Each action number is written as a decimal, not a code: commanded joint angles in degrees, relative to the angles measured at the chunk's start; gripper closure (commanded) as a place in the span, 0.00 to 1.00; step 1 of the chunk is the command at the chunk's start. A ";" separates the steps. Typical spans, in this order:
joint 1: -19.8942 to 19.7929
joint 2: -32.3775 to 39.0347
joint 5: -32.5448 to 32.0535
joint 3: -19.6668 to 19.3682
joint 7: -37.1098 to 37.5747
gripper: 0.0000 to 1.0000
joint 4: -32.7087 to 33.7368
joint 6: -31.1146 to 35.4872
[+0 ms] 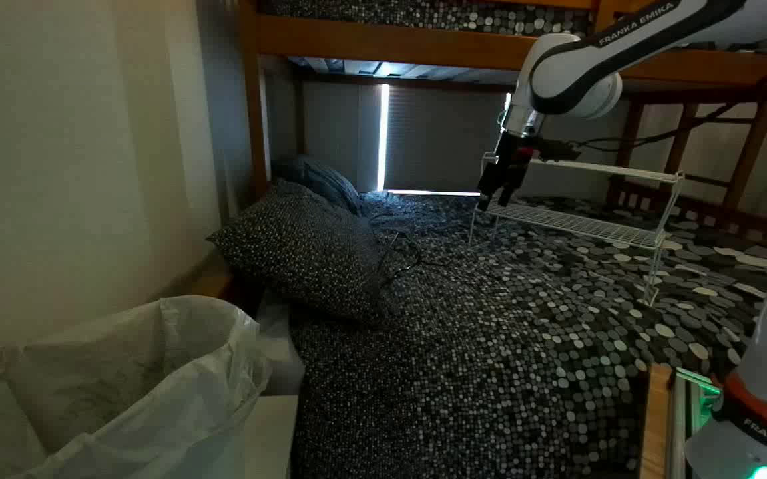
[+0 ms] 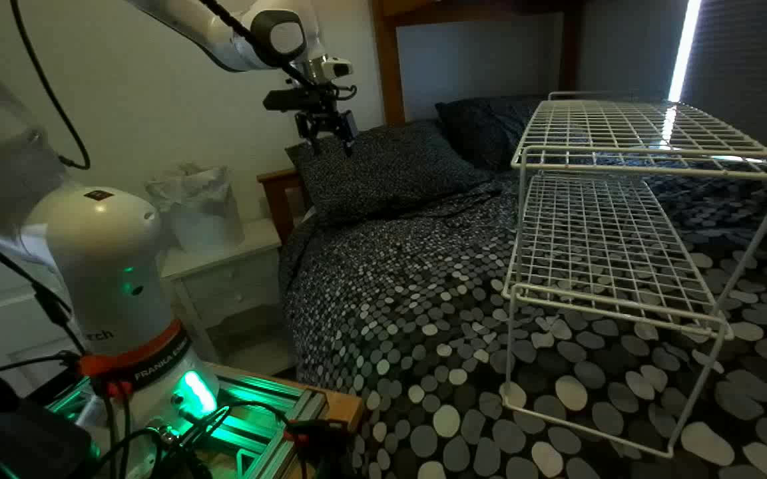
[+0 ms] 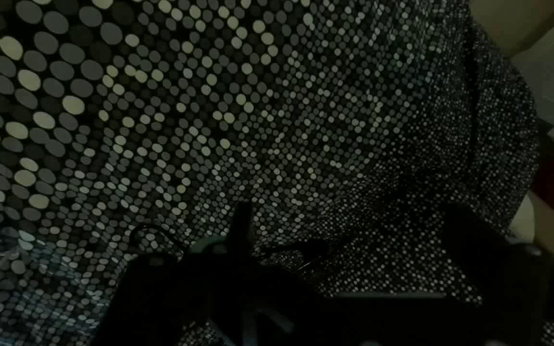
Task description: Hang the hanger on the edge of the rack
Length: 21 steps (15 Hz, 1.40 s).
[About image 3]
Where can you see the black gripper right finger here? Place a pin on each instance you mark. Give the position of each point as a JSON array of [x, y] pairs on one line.
[[495, 276]]

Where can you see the black white dotted bedspread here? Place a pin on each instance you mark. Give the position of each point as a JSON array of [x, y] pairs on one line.
[[259, 116]]

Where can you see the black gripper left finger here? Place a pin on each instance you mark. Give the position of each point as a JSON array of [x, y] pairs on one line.
[[163, 301]]

